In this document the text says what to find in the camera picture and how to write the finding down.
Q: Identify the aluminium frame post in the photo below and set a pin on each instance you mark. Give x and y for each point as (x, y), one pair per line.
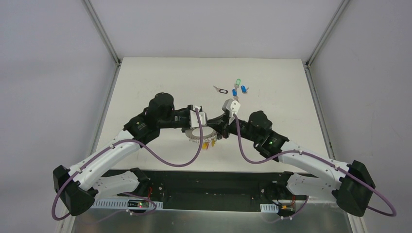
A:
(101, 31)
(328, 30)

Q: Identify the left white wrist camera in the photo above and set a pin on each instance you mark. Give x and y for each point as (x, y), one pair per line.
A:
(197, 117)

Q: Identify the blue tagged key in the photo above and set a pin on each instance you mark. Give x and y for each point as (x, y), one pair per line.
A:
(235, 95)
(244, 89)

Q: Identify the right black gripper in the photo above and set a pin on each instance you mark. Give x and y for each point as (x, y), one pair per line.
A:
(223, 125)

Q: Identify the metal keyring with keys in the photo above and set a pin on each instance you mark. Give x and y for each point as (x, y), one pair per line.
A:
(208, 137)

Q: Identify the right aluminium frame post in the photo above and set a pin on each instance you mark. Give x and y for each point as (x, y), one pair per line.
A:
(328, 30)

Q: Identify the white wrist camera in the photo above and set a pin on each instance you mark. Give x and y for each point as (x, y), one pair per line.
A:
(232, 106)
(197, 117)

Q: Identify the black tagged key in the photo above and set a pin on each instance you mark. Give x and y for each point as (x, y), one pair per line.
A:
(220, 90)

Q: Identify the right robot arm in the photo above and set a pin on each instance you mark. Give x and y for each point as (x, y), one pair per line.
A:
(349, 185)

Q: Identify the white cable duct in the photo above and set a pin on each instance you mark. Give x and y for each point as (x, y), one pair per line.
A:
(127, 203)
(269, 208)

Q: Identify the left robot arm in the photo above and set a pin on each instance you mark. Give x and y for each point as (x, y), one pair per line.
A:
(78, 186)

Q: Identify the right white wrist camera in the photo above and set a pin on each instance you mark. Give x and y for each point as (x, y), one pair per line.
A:
(232, 106)

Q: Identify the green tagged key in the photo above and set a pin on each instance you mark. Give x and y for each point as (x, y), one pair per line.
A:
(237, 83)

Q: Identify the blue tagged key right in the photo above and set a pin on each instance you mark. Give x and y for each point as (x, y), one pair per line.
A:
(244, 89)

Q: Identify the left aluminium frame post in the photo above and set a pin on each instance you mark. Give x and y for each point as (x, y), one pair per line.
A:
(101, 31)

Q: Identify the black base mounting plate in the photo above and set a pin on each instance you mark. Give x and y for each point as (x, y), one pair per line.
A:
(213, 191)

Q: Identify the left white cable duct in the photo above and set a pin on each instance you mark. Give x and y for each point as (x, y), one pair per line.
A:
(127, 203)

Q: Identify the right white cable duct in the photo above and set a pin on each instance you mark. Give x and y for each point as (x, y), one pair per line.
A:
(269, 208)

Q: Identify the blue tagged key left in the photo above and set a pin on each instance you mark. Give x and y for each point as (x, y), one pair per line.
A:
(235, 95)

